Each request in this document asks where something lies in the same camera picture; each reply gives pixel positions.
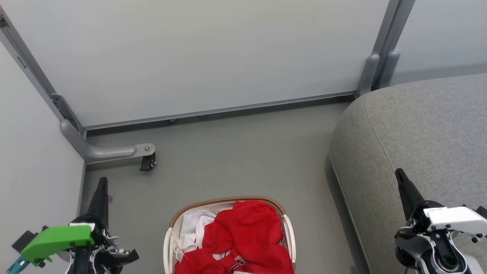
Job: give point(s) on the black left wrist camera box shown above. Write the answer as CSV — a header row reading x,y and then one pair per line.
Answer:
x,y
24,239

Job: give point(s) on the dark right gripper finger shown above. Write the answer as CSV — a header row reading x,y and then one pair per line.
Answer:
x,y
408,194

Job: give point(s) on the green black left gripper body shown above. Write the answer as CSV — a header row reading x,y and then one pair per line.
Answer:
x,y
57,238

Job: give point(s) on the grey partition double post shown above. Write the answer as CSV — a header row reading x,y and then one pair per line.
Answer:
x,y
386,45

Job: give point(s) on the white laundry basket brown rim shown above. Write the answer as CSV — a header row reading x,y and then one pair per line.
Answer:
x,y
289,232

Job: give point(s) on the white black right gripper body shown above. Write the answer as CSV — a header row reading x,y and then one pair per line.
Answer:
x,y
452,219

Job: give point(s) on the grey partition support foot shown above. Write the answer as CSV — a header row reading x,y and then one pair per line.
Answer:
x,y
102,152

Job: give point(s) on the grey partition bottom rail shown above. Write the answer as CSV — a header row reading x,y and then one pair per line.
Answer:
x,y
228,110

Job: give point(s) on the grey partition corner post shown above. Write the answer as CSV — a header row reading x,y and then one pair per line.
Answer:
x,y
34,72

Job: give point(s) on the black caster wheel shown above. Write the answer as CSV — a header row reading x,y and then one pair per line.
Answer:
x,y
147,163

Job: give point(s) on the red garment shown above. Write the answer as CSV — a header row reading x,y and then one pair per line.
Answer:
x,y
247,232

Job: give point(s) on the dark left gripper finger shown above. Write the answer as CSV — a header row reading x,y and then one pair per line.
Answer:
x,y
101,201

